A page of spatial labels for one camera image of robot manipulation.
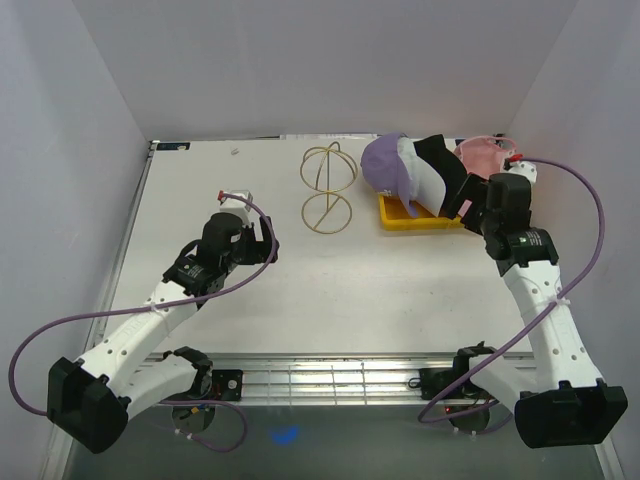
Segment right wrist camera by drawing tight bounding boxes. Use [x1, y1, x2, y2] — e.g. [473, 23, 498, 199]
[501, 154, 537, 185]

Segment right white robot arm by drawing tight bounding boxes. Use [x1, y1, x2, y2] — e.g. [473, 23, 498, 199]
[450, 173, 628, 448]

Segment pink baseball cap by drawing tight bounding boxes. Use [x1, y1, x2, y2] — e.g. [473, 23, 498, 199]
[454, 135, 518, 178]

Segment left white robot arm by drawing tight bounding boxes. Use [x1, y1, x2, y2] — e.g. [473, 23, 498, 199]
[46, 212, 278, 454]

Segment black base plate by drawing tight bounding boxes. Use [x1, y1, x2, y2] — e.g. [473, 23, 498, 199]
[409, 368, 494, 400]
[210, 369, 244, 402]

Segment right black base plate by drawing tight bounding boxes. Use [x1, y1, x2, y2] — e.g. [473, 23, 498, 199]
[409, 368, 494, 400]

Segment purple cable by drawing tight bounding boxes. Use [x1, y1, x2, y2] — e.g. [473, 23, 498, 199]
[8, 197, 279, 454]
[417, 157, 607, 437]

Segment purple baseball cap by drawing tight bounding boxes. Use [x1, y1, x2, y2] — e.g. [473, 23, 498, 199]
[360, 133, 418, 218]

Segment gold wire hat stand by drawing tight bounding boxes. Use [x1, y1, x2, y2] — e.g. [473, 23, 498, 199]
[299, 140, 359, 235]

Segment white cap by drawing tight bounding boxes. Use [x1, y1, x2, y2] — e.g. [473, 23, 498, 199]
[397, 136, 446, 218]

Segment black baseball cap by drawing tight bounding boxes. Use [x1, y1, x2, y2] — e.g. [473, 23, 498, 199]
[414, 134, 468, 219]

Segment yellow plastic tray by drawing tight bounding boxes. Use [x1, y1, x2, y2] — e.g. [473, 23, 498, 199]
[378, 195, 463, 232]

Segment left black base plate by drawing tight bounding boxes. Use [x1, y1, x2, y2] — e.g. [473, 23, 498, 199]
[210, 369, 244, 402]

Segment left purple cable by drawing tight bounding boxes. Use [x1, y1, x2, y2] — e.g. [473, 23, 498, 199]
[8, 197, 279, 454]

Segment aluminium frame rail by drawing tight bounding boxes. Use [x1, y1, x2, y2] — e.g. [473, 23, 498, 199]
[39, 352, 626, 480]

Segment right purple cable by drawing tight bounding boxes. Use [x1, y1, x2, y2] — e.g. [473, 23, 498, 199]
[417, 157, 607, 437]

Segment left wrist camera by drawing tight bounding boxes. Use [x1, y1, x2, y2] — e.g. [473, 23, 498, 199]
[218, 190, 253, 217]

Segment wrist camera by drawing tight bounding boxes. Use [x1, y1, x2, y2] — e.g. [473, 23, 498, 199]
[501, 154, 537, 185]
[218, 190, 253, 217]

